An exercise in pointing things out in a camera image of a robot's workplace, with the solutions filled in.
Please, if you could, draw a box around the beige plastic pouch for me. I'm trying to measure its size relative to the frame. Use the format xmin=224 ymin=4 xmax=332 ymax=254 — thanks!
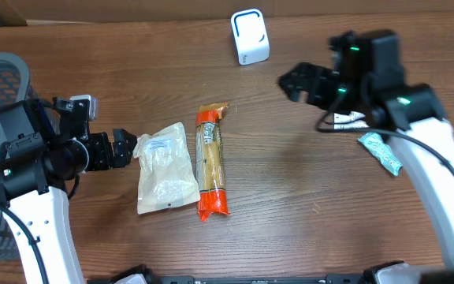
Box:
xmin=133 ymin=122 xmax=200 ymax=215

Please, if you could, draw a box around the white Pantene tube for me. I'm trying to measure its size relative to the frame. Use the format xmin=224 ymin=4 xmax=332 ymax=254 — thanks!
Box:
xmin=333 ymin=111 xmax=367 ymax=129

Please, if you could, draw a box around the teal wet wipes packet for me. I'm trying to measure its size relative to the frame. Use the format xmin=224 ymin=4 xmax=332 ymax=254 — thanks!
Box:
xmin=358 ymin=133 xmax=402 ymax=176

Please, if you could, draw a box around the orange spaghetti packet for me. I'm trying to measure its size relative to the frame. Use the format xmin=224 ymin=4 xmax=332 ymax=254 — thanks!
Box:
xmin=195 ymin=103 xmax=229 ymax=222

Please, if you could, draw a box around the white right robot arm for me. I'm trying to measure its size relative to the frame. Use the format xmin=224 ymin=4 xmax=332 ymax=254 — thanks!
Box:
xmin=278 ymin=29 xmax=454 ymax=283

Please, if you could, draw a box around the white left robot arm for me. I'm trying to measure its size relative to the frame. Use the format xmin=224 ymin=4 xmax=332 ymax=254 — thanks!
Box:
xmin=0 ymin=95 xmax=136 ymax=283

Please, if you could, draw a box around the white barcode scanner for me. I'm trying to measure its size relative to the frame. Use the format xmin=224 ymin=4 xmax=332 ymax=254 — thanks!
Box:
xmin=230 ymin=9 xmax=270 ymax=65

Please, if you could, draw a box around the brown cardboard backdrop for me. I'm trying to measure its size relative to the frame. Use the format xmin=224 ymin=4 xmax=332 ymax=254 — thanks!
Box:
xmin=0 ymin=0 xmax=454 ymax=26

